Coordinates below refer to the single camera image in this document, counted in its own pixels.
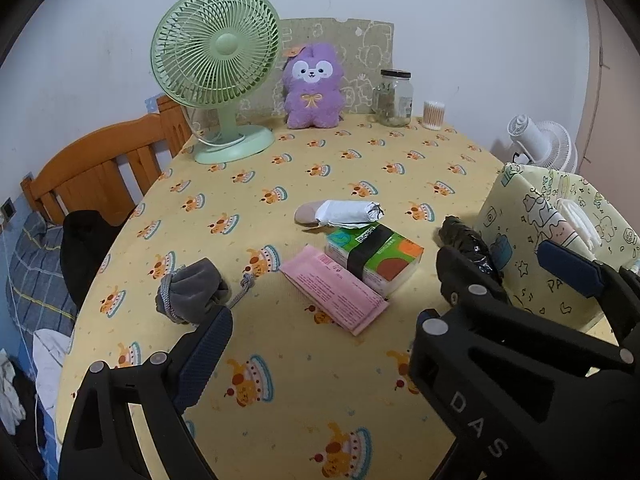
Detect green orange tissue pack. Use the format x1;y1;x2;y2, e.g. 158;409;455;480
325;225;425;297

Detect beige door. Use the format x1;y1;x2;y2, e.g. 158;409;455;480
575;0;640;171

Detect pile of clothes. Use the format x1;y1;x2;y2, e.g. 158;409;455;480
0;350;31;441

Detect purple plush toy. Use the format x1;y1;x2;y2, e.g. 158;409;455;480
281;42;346;131

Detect green desk fan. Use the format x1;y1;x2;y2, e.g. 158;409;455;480
150;0;281;166

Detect green printed cardboard panel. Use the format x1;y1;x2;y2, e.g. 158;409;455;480
240;17;396;126

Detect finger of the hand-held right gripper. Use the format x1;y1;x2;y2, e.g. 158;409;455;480
412;245;513;346
537;239;640;346

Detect black plastic bag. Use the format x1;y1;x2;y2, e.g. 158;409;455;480
434;215;501;281

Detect glass jar with dark lid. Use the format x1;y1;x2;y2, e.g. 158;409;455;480
372;69;415;127

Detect cartoon print fabric storage box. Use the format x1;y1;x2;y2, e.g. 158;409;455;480
475;162;640;331

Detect white standing fan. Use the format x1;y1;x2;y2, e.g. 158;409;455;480
507;114;578;173

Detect white tissue pack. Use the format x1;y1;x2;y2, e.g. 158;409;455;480
555;197;601;251

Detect pink packet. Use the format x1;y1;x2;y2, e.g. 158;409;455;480
280;245;390;337

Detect blue plaid bedding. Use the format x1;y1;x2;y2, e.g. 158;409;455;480
5;210;81;341

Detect grey drawstring pouch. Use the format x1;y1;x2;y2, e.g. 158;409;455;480
155;257;256;326

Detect cotton swab container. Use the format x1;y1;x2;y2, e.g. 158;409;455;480
422;101;446;132

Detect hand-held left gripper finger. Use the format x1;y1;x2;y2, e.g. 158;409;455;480
57;305;234;480

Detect yellow printed tablecloth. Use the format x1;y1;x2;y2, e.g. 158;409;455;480
55;112;618;480

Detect white cloth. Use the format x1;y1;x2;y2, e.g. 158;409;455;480
35;329;76;411

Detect white beige socks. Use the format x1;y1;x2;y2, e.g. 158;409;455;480
295;199;385;226

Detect black cloth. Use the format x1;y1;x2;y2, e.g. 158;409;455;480
60;210;138;301

